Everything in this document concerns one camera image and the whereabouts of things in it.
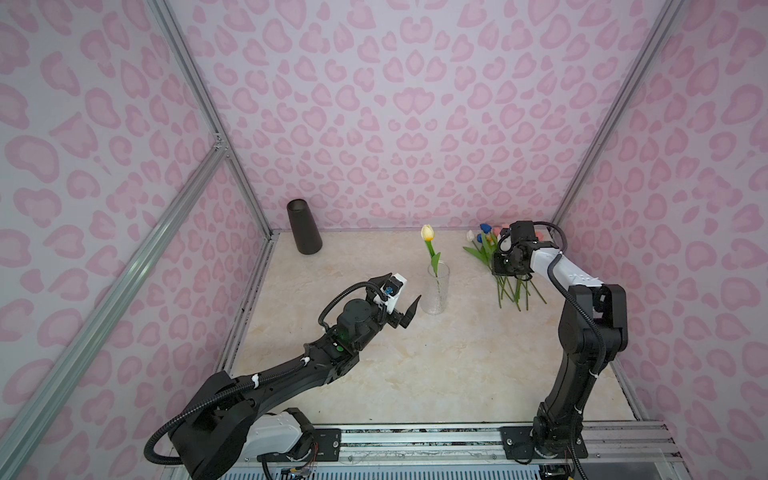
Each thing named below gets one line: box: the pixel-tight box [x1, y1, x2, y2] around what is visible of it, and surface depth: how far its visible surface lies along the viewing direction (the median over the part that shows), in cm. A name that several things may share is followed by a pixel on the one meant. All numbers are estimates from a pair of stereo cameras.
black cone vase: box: [286, 198, 323, 255], surface depth 109 cm
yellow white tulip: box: [421, 224, 441, 277], surface depth 81 cm
